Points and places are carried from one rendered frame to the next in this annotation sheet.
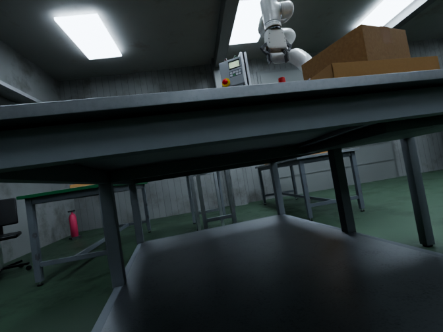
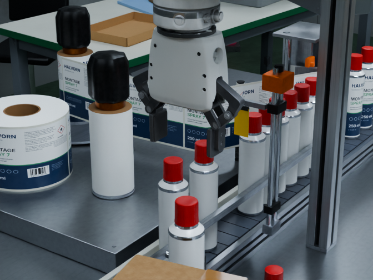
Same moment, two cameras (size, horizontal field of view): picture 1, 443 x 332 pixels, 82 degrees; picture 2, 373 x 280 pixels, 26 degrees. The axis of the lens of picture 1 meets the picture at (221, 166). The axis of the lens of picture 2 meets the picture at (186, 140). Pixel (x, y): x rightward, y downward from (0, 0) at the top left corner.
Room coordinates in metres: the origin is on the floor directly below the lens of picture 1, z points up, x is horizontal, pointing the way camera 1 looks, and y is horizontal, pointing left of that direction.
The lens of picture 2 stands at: (0.56, -1.09, 1.63)
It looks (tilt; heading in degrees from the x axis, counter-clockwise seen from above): 22 degrees down; 47
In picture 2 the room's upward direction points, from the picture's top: straight up
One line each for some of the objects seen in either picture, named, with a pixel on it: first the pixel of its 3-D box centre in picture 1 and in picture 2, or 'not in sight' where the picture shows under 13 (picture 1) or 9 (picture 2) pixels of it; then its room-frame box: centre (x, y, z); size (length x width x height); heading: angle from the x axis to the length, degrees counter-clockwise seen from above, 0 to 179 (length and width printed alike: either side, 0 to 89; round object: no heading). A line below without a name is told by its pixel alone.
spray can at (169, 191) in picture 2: not in sight; (173, 214); (1.39, -0.18, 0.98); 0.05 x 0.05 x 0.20
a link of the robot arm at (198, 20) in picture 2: (273, 27); (187, 15); (1.25, -0.37, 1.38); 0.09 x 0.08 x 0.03; 102
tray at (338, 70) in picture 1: (340, 94); not in sight; (0.66, -0.34, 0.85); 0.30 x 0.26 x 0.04; 12
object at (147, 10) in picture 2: not in sight; (158, 5); (2.90, 1.58, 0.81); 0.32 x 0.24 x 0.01; 82
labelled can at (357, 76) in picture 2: not in sight; (352, 95); (2.11, -0.02, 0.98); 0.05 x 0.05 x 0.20
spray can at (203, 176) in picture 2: not in sight; (203, 195); (1.47, -0.16, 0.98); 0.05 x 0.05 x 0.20
